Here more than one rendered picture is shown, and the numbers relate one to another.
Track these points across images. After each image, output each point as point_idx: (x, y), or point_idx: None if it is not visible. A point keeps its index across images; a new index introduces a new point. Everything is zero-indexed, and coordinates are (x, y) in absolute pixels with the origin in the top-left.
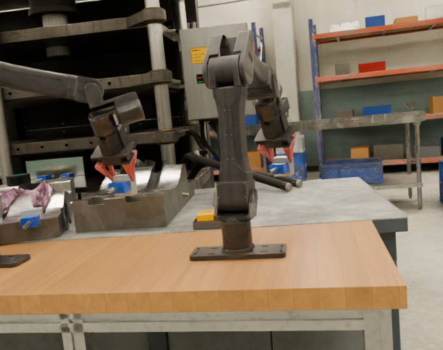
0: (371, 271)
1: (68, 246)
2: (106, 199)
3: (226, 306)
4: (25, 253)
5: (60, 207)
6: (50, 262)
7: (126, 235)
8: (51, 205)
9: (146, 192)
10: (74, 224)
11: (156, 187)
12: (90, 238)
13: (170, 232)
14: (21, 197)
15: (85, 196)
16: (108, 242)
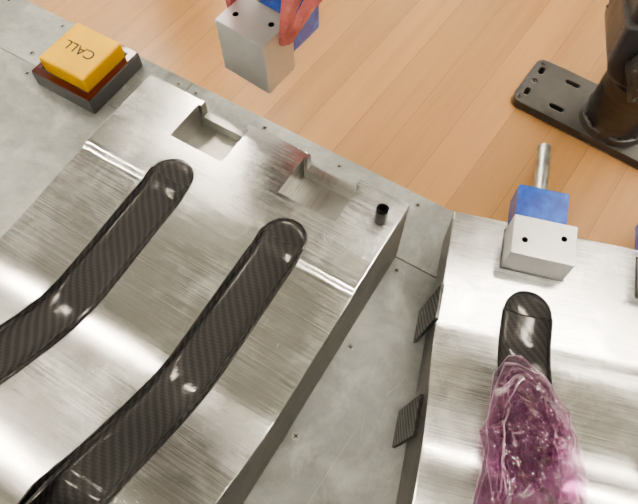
0: None
1: (427, 141)
2: (303, 151)
3: None
4: (528, 152)
5: (441, 345)
6: (469, 50)
7: (284, 131)
8: (479, 373)
9: (159, 156)
10: (387, 383)
11: (60, 277)
12: (368, 170)
13: (190, 86)
14: (622, 483)
15: (350, 272)
16: (337, 105)
